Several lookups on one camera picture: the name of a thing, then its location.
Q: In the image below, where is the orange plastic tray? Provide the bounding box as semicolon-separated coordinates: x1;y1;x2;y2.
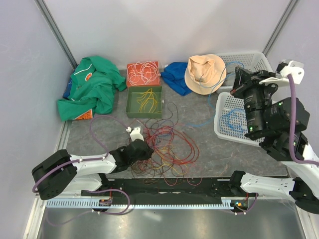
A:
127;61;160;87

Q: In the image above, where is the blue cloth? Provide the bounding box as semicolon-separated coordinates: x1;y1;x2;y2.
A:
160;62;192;96

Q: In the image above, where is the light blue cable duct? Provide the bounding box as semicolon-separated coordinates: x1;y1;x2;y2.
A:
46;198;243;210

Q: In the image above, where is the peach bucket hat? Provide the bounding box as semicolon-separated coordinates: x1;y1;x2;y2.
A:
184;54;226;95

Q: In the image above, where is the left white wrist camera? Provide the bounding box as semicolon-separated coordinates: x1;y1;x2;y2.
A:
126;127;144;141

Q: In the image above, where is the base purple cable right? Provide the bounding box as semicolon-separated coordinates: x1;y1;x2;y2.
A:
230;191;257;216

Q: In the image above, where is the yellow wire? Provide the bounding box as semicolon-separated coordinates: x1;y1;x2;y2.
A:
136;87;161;113
136;88;158;113

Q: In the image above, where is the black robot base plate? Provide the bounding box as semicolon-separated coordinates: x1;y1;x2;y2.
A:
81;177;250;205

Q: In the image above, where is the far white plastic basket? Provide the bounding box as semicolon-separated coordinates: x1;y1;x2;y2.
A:
216;51;273;94

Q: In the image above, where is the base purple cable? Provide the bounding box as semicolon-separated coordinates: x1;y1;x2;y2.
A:
45;189;131;227
230;191;257;216

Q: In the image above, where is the right aluminium frame post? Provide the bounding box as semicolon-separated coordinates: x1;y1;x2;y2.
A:
262;0;300;57

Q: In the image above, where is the left aluminium frame post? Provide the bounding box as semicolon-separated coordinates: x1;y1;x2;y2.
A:
34;0;77;69

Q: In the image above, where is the colourful wire bundle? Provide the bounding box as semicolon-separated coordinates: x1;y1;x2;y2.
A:
129;102;201;187

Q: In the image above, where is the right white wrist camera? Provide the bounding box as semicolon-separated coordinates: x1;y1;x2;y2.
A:
259;59;305;87

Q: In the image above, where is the green plastic tray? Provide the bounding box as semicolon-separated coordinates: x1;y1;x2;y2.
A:
126;86;162;119

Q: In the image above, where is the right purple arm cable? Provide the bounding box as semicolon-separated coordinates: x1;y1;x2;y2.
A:
286;74;319;165

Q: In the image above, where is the green jacket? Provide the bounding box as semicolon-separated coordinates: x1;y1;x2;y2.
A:
57;56;127;121

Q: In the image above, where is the aluminium frame post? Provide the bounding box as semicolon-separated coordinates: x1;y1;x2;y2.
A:
262;0;300;57
34;0;77;69

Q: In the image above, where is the white plastic basket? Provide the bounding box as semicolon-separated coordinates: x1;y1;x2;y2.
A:
216;51;273;94
214;92;263;147

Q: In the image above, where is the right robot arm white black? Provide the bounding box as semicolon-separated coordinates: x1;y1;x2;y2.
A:
228;62;319;214

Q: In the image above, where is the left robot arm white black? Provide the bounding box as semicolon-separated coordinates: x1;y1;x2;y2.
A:
31;139;154;200

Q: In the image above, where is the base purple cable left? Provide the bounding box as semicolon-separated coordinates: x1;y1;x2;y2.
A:
45;189;131;227

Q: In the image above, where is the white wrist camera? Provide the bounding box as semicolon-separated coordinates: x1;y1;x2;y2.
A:
126;127;144;141
259;59;305;87

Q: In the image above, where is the white wire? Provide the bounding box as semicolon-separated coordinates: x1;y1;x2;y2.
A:
127;59;160;85

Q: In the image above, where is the near white plastic basket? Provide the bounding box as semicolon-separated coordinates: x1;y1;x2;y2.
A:
214;92;263;147

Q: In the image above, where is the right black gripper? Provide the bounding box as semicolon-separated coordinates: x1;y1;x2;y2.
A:
231;66;284;135

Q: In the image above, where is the grey adidas garment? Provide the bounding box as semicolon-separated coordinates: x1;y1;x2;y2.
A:
222;72;235;87

